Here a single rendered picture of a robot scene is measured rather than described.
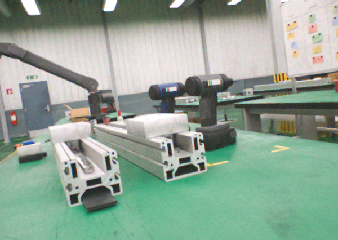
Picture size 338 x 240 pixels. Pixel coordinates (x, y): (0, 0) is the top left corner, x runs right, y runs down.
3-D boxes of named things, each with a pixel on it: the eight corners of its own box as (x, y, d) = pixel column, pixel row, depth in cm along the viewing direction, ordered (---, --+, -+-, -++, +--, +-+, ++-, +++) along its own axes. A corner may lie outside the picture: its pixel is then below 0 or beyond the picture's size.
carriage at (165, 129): (128, 143, 81) (124, 119, 81) (164, 136, 85) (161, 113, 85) (147, 151, 66) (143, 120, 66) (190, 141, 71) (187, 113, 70)
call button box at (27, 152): (20, 160, 115) (17, 144, 114) (47, 155, 118) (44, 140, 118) (18, 164, 107) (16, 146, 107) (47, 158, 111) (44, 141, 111)
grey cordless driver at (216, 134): (190, 150, 89) (180, 78, 87) (233, 137, 101) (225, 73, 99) (207, 152, 83) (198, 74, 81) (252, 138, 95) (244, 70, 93)
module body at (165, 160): (97, 143, 134) (94, 124, 133) (118, 139, 138) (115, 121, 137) (165, 182, 60) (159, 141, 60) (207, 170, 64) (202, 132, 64)
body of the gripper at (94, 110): (107, 116, 152) (105, 102, 152) (87, 119, 149) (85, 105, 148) (105, 116, 158) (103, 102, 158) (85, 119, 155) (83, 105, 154)
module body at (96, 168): (52, 151, 127) (49, 132, 126) (76, 147, 131) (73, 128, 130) (69, 207, 53) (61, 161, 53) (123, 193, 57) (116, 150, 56)
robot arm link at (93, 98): (86, 93, 154) (88, 93, 149) (99, 92, 157) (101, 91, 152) (88, 106, 154) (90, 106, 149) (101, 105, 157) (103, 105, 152)
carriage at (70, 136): (51, 147, 97) (48, 126, 96) (85, 141, 101) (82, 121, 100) (53, 153, 82) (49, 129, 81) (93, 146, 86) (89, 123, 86)
